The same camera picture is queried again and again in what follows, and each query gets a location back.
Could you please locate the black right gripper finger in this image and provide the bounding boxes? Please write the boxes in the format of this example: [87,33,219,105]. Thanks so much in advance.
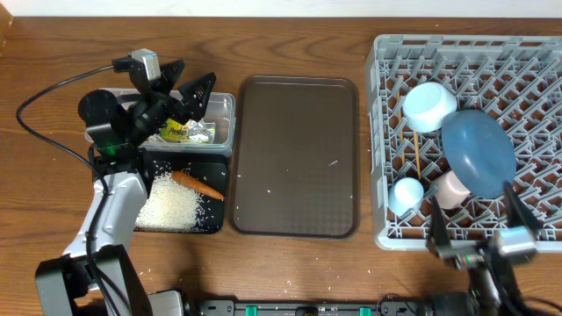
[428,197,450,248]
[503,182,543,233]

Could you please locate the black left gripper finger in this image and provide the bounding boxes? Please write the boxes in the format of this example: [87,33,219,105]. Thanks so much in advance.
[153,60,185,95]
[177,72,217,123]

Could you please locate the yellow green snack wrapper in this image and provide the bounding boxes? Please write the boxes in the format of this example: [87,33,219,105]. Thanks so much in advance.
[160,119,216,144]

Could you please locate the pink cup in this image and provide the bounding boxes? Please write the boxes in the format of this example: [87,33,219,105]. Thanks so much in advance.
[432,170,470,210]

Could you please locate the light blue cup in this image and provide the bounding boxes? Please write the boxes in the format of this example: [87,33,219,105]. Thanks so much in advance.
[388,177,424,216]

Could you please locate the orange carrot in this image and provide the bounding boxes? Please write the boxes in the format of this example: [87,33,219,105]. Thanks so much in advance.
[171,171,225,200]

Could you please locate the dark blue plate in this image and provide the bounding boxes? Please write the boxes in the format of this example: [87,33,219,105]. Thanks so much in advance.
[442,110,516,198]

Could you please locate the wooden chopstick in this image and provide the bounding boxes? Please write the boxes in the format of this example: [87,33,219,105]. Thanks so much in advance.
[397,90,406,166]
[413,131,422,180]

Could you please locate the light blue bowl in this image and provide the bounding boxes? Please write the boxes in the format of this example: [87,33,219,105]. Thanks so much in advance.
[402,82,458,133]

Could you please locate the white napkin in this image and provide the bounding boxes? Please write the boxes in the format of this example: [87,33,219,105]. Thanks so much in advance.
[147,134,164,143]

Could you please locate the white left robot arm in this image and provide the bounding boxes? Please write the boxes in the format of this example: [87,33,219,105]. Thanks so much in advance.
[35,64,216,315]

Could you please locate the grey dishwasher rack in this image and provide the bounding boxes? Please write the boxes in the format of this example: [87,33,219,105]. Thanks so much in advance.
[365,34,561,253]

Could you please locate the clear plastic bin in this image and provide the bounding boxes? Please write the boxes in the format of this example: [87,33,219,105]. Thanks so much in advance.
[84,88,236,158]

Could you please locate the black plastic tray bin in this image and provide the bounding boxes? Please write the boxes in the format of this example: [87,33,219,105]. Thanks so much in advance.
[151,152,228,234]

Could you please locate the pile of white rice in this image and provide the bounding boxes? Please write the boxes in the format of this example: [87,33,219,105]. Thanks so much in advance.
[135,172,203,233]

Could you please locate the brown serving tray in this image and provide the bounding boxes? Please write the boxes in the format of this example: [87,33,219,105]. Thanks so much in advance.
[228,75,360,240]

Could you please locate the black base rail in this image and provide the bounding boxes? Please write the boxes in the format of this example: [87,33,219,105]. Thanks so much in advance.
[193,296,421,316]

